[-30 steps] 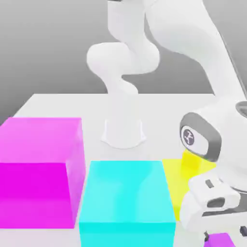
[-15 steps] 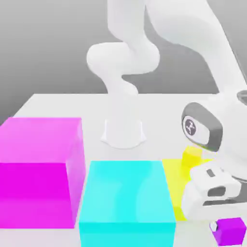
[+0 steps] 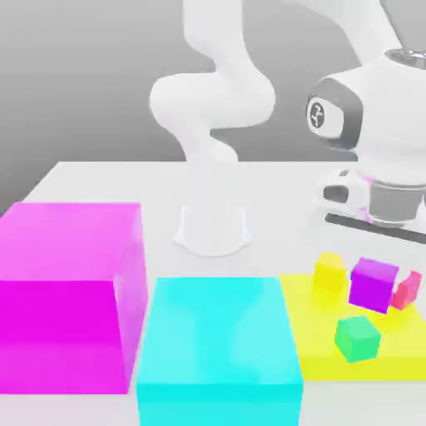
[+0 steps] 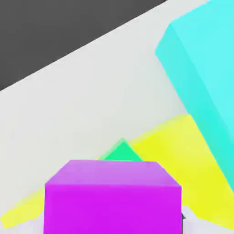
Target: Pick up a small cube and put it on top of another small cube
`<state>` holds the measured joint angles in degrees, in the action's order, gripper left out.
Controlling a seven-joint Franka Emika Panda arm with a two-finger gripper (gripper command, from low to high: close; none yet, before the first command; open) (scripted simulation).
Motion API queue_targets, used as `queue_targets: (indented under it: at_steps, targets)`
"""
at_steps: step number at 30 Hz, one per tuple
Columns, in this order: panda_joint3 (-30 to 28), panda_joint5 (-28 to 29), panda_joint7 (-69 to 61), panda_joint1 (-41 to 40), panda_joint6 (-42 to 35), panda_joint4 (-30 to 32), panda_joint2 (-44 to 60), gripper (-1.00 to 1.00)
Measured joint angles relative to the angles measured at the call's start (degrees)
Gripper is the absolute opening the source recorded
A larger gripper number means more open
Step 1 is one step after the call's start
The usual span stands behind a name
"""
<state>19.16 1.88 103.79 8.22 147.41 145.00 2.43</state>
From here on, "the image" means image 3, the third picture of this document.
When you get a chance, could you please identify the small purple cube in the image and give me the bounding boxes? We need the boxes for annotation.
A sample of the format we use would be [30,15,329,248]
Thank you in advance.
[348,256,400,315]

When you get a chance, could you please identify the small yellow cube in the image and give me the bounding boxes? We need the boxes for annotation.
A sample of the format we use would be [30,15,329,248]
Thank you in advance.
[313,251,348,292]

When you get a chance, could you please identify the large cyan box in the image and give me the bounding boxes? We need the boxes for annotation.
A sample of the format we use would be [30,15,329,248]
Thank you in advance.
[135,275,305,426]

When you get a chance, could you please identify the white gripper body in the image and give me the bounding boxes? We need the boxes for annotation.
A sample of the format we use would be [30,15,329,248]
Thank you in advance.
[323,212,426,262]

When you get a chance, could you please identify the small green cube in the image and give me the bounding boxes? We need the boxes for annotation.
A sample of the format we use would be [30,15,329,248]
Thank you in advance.
[334,315,382,364]

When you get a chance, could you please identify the large magenta box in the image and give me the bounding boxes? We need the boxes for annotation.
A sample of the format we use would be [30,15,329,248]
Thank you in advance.
[0,201,149,396]

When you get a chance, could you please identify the small red cube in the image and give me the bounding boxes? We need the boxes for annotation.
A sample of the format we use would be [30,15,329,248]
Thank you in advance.
[389,270,423,311]

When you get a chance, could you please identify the large yellow box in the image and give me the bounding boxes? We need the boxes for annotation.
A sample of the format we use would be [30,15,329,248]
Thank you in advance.
[279,273,426,382]

